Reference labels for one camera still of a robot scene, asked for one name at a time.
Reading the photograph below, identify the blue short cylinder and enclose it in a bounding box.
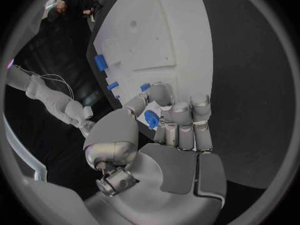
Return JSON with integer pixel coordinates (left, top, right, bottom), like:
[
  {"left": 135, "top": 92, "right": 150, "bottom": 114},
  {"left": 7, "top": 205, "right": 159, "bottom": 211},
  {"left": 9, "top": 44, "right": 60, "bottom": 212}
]
[{"left": 93, "top": 54, "right": 109, "bottom": 72}]

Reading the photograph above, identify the white task board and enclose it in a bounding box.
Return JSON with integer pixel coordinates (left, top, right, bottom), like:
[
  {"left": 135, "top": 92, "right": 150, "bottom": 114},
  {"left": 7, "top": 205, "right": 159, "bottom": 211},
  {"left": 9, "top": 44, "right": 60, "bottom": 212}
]
[{"left": 92, "top": 0, "right": 215, "bottom": 134}]

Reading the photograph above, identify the person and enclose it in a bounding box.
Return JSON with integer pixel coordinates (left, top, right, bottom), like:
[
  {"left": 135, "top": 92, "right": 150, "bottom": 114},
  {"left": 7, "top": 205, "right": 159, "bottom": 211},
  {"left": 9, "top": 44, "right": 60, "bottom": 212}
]
[{"left": 45, "top": 0, "right": 105, "bottom": 24}]

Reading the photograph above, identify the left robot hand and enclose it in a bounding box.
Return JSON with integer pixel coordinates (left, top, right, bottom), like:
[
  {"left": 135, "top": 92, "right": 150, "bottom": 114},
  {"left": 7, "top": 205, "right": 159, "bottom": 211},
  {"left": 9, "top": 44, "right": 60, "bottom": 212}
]
[{"left": 82, "top": 82, "right": 228, "bottom": 225}]

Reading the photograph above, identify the blue peg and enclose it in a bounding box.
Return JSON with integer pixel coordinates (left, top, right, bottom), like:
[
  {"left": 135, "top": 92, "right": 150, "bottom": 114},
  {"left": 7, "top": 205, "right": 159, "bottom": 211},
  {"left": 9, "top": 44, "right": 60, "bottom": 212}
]
[{"left": 106, "top": 81, "right": 120, "bottom": 91}]

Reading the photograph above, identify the white cable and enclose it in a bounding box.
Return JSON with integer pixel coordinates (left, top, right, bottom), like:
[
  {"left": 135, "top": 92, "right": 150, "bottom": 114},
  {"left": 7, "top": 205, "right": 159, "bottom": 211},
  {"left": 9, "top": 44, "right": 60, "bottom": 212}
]
[{"left": 17, "top": 65, "right": 75, "bottom": 101}]

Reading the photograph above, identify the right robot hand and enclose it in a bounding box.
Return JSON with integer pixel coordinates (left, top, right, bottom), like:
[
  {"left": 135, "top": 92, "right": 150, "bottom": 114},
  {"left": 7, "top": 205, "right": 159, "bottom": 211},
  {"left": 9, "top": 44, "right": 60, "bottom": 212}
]
[{"left": 78, "top": 119, "right": 97, "bottom": 139}]

